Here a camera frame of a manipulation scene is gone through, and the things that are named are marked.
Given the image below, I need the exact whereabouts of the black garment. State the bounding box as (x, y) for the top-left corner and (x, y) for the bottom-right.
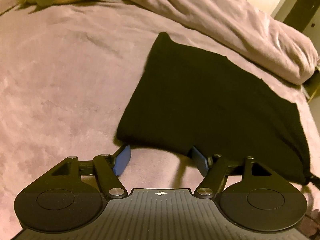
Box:
(117, 32), (311, 185)

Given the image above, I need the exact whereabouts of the purple bed sheet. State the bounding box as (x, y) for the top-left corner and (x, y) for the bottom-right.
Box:
(1, 0), (319, 239)

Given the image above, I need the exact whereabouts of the purple rumpled duvet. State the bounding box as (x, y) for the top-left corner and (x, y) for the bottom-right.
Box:
(128, 0), (319, 85)

